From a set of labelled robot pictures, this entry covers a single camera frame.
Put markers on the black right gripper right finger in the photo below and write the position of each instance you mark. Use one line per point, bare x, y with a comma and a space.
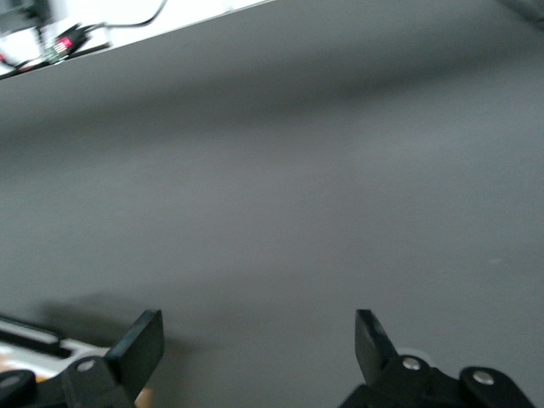
374, 353

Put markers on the circuit board with red part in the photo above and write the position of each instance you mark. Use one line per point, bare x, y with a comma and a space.
64, 44

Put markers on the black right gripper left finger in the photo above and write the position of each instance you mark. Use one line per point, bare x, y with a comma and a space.
136, 353

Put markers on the dark grey table mat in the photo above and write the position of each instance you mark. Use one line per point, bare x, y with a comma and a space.
272, 191

